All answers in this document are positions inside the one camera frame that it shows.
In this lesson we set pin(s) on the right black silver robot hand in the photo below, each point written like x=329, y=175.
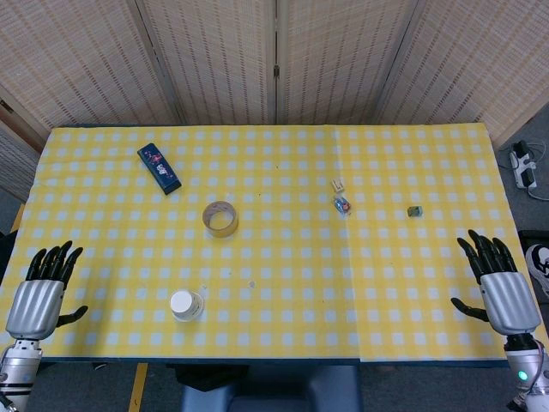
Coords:
x=510, y=300

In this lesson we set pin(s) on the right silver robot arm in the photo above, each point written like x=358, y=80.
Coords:
x=527, y=369

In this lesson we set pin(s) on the white power strip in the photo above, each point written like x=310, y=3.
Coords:
x=524, y=169

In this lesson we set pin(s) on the yellow checked tablecloth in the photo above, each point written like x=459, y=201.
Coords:
x=266, y=266
x=412, y=266

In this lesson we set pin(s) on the woven folding screen panel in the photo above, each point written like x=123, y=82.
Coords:
x=81, y=60
x=15, y=167
x=339, y=60
x=214, y=60
x=480, y=60

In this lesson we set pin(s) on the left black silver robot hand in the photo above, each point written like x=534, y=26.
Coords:
x=34, y=307

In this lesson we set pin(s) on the small green cube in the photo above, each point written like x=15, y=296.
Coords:
x=415, y=210

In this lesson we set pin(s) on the white paper cup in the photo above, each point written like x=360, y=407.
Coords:
x=182, y=302
x=200, y=305

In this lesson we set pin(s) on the small wrapped candy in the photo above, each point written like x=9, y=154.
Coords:
x=342, y=205

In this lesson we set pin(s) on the yellow floor tape strip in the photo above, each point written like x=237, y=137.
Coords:
x=138, y=386

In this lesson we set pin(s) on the black white sneaker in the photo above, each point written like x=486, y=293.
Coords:
x=539, y=268

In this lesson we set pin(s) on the small beige block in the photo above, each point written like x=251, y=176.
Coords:
x=338, y=186

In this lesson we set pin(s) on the clear tape roll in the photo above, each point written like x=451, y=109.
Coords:
x=221, y=232

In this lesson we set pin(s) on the dark blue printed box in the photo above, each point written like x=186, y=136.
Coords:
x=159, y=168

